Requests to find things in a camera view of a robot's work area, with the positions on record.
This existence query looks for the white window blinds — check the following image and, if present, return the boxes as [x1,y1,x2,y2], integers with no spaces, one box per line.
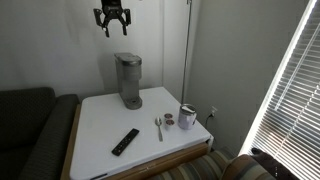
[239,0,320,180]

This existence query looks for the metal spoon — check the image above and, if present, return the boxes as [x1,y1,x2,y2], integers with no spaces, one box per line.
[154,116,164,143]

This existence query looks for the white wall outlet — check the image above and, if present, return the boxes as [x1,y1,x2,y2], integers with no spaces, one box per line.
[209,106,219,118]

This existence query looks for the striped cushion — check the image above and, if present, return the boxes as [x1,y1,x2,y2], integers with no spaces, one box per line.
[220,153,279,180]

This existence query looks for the grey pod coffee maker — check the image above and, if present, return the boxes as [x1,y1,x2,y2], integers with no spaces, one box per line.
[113,52,144,111]

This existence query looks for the black plugged cord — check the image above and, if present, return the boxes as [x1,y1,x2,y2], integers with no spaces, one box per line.
[204,112,215,130]

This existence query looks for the dark grey sofa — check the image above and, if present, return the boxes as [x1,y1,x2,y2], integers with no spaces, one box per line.
[0,87,81,180]

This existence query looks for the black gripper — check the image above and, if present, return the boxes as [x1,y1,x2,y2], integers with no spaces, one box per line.
[93,0,132,38]

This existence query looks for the white plastic board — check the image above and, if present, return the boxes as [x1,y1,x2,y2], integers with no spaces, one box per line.
[69,86,213,180]

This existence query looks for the black remote control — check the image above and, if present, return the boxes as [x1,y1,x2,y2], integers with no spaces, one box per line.
[111,128,141,157]

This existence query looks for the striped sofa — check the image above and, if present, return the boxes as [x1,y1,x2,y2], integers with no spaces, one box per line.
[146,148,301,180]

